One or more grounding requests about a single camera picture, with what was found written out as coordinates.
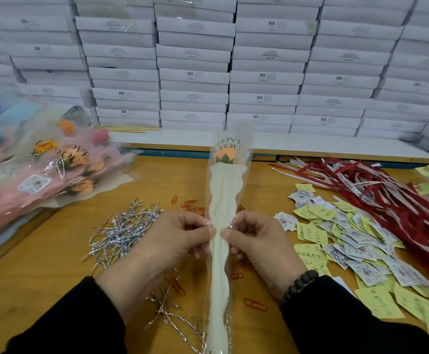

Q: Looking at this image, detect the pile of red ribbons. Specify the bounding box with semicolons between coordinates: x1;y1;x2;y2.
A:
272;158;429;288

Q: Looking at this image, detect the wall of stacked white boxes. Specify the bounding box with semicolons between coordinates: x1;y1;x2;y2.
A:
0;0;429;141

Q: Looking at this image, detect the pile of flowers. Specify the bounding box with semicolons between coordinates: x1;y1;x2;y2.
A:
0;85;138;255

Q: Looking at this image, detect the person's left forearm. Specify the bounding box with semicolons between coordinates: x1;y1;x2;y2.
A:
4;276;127;354

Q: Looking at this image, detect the person's left hand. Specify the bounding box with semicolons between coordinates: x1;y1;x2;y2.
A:
96;210;217;322

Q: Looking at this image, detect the pile of yellow white tags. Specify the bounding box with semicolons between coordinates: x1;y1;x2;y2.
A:
274;164;429;344

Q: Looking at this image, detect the pile of orange paper clips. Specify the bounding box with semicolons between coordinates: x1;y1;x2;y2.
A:
170;194;269;313

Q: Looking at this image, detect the person's right hand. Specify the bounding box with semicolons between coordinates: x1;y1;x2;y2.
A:
222;210;307;301

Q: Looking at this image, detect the cream orange rose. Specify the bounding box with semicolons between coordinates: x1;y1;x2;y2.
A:
203;129;252;354

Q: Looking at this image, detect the long white board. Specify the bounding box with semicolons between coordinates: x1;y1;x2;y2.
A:
119;130;429;163

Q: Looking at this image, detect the person's right forearm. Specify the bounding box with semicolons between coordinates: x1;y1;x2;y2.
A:
279;275;429;354

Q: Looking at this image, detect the black bead bracelet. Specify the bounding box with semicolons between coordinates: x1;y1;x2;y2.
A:
281;269;320;307

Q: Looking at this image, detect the pile of silver twist ties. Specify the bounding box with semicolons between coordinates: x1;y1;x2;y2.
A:
82;199;208;354

